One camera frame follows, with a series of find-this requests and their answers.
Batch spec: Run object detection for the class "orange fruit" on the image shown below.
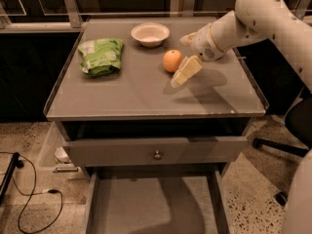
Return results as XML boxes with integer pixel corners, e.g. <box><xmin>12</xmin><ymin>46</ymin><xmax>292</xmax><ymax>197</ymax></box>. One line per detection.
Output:
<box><xmin>163</xmin><ymin>50</ymin><xmax>183</xmax><ymax>73</ymax></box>

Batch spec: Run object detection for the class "green chip bag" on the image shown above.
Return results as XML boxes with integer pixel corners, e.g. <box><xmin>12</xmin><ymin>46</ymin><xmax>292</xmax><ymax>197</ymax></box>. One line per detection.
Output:
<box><xmin>78</xmin><ymin>38</ymin><xmax>124</xmax><ymax>77</ymax></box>

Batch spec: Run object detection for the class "metal window bracket left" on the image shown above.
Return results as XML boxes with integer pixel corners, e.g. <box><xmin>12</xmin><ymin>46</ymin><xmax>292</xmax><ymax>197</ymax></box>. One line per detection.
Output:
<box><xmin>63</xmin><ymin>0</ymin><xmax>83</xmax><ymax>28</ymax></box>

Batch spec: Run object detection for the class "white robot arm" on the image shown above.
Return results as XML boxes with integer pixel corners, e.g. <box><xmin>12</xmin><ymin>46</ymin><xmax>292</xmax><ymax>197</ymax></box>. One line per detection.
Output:
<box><xmin>180</xmin><ymin>0</ymin><xmax>312</xmax><ymax>234</ymax></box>

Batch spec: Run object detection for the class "grey top drawer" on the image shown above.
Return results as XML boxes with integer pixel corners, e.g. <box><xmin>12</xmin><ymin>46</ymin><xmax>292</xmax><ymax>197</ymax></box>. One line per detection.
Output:
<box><xmin>63</xmin><ymin>136</ymin><xmax>248</xmax><ymax>167</ymax></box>

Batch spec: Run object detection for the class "grey open middle drawer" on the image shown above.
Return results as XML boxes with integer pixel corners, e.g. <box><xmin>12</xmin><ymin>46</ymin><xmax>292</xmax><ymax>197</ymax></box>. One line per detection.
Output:
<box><xmin>81</xmin><ymin>169</ymin><xmax>234</xmax><ymax>234</ymax></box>

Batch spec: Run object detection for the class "grey drawer cabinet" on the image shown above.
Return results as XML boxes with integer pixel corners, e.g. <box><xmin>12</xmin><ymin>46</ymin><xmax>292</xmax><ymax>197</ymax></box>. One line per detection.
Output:
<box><xmin>43</xmin><ymin>16</ymin><xmax>270</xmax><ymax>180</ymax></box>

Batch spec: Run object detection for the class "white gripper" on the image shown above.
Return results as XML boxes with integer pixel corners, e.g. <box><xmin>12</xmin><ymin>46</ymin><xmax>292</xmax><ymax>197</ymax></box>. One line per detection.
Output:
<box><xmin>171</xmin><ymin>23</ymin><xmax>225</xmax><ymax>88</ymax></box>

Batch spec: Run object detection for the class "white paper bowl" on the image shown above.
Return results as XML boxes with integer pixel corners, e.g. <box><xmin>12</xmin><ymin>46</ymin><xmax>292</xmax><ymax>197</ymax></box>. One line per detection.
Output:
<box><xmin>131</xmin><ymin>22</ymin><xmax>170</xmax><ymax>48</ymax></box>

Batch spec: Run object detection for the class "black cable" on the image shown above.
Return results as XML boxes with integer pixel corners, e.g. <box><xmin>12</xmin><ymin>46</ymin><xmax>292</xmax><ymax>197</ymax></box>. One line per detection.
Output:
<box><xmin>0</xmin><ymin>151</ymin><xmax>64</xmax><ymax>234</ymax></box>

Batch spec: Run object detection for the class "metal window bracket right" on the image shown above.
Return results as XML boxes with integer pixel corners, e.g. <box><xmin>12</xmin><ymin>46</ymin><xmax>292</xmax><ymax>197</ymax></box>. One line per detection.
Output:
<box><xmin>294</xmin><ymin>0</ymin><xmax>312</xmax><ymax>20</ymax></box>

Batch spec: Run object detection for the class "black stand leg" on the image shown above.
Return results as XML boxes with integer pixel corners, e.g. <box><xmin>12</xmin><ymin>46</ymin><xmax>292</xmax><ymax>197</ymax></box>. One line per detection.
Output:
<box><xmin>0</xmin><ymin>152</ymin><xmax>22</xmax><ymax>205</ymax></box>

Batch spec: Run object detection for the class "black office chair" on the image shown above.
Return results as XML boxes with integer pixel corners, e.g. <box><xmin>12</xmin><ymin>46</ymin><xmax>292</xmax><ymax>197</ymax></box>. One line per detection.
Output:
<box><xmin>239</xmin><ymin>89</ymin><xmax>311</xmax><ymax>212</ymax></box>

